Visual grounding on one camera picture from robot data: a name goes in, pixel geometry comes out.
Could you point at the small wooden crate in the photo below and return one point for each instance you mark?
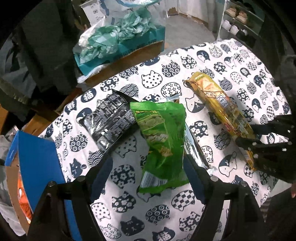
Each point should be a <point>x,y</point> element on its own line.
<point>40,121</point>

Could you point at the shoe rack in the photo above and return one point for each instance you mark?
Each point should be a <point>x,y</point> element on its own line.
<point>241,20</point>

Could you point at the silver wrapped snack bar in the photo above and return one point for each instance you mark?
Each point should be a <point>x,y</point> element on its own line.
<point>194,143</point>

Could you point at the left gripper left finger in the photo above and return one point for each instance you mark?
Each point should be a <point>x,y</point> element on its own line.
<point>62,211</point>

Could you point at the small black snack packet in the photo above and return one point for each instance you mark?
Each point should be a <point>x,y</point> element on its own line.
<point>110,121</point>

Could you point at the cat pattern tablecloth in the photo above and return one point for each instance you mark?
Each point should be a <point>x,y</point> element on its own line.
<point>123,213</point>

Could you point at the blue cardboard box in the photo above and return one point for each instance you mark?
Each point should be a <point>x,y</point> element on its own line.
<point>36,159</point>

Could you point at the teal plastic bag pile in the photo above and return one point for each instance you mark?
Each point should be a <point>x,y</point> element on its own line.
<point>103,41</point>

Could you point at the black hanging coat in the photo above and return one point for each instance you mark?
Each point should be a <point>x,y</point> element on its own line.
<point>47,34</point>

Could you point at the orange Longkang snack bag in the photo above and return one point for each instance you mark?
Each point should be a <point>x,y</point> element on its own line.
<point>23,201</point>

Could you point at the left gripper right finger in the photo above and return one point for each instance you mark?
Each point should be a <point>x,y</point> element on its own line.
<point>244,220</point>

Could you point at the blue white plastic bag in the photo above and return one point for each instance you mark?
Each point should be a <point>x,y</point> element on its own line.
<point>113,7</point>

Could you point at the brown cardboard box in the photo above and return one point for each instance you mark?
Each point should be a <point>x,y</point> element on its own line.
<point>130,53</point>

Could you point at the green snack bag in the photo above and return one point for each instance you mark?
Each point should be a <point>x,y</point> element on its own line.
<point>151,119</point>

